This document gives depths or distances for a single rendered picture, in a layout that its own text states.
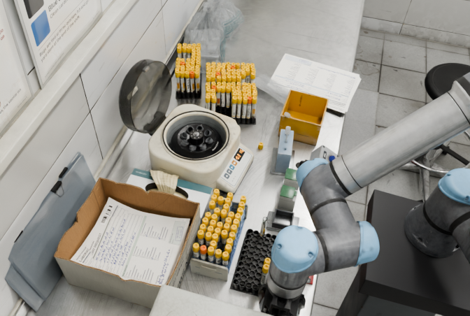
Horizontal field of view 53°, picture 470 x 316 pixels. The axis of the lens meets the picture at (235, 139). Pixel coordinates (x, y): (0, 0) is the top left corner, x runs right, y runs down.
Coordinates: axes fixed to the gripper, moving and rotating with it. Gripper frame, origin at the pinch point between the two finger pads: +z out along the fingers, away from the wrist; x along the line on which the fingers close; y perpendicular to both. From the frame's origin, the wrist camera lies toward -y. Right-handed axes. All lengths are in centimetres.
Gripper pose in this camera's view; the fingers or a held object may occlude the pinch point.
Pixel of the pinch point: (278, 312)
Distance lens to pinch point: 115.5
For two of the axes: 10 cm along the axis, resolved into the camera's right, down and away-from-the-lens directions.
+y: -2.7, 7.1, -6.5
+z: -0.3, 6.7, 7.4
